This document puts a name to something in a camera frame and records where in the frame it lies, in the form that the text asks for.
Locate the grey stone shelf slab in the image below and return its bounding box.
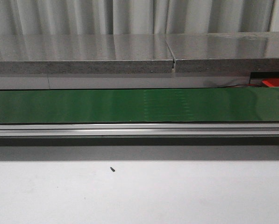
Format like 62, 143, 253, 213
0, 32, 279, 79

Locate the green conveyor belt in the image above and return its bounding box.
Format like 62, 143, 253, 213
0, 87, 279, 124

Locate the red black wire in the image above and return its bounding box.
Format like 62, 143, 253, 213
220, 83, 261, 88

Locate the aluminium conveyor frame rail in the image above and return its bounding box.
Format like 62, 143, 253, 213
0, 122, 279, 138

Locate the red plastic tray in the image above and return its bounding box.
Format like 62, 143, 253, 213
262, 78, 279, 87

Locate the white pleated curtain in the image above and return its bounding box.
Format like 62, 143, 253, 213
0, 0, 279, 35

